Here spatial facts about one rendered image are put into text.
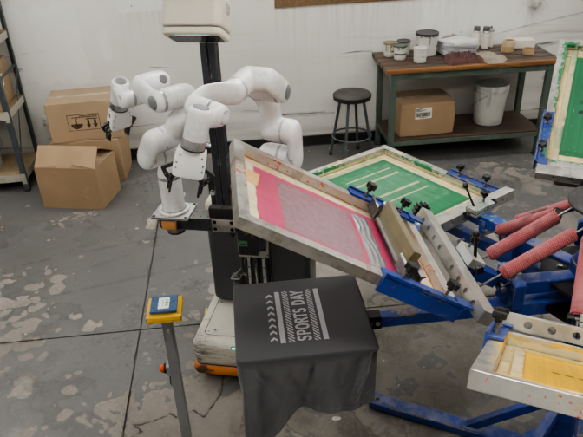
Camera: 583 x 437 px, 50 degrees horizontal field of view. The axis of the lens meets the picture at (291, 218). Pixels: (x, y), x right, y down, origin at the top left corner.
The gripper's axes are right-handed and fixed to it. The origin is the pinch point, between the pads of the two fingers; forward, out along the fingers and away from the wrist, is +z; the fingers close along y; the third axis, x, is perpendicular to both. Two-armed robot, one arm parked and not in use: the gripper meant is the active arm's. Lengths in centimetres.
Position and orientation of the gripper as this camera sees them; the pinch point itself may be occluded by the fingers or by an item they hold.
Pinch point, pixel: (184, 191)
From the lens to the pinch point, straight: 201.9
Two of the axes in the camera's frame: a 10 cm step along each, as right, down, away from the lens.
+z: -2.5, 8.6, 4.5
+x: 1.1, 4.9, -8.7
